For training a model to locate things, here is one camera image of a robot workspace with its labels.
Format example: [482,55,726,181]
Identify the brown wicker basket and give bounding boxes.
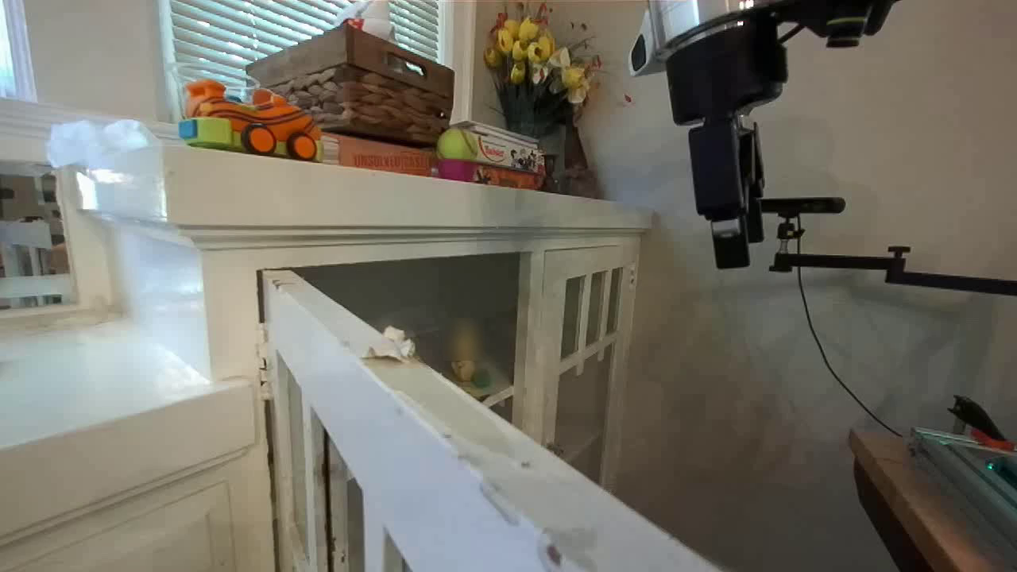
[245,25,454,146]

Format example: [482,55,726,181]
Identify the colourful board game box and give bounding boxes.
[435,121,546,189]

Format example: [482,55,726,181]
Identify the white door latch knob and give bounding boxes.
[368,328,415,362]

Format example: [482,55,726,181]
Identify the orange flat game box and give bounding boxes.
[320,133,435,174]

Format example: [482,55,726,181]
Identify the white wooden cupboard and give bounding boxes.
[0,101,646,572]

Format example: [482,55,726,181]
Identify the teal items on table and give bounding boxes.
[911,394,1017,533]

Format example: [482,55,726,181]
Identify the yellow rubber bunny toy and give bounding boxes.
[450,317,490,386]

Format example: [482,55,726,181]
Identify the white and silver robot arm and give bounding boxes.
[629,0,897,269]

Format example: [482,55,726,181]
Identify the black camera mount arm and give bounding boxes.
[772,216,1017,295]

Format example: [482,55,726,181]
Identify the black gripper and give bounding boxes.
[667,38,789,269]

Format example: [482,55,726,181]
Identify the white tissue in basket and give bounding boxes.
[345,0,392,42]

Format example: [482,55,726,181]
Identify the yellow flower bouquet in vase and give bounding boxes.
[482,0,600,198]

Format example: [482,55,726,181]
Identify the white window blinds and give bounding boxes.
[155,0,450,104]

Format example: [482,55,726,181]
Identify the black hanging cable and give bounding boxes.
[791,262,905,440]

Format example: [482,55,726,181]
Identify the open white cupboard door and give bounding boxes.
[263,269,712,572]

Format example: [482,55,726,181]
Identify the black camera on stand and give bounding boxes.
[760,198,844,220]

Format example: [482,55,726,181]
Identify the brown wooden side table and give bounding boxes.
[849,428,1017,572]

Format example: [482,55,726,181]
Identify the yellow-green tennis ball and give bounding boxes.
[435,128,475,160]

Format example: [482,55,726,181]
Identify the orange and green toy truck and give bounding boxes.
[177,80,320,163]

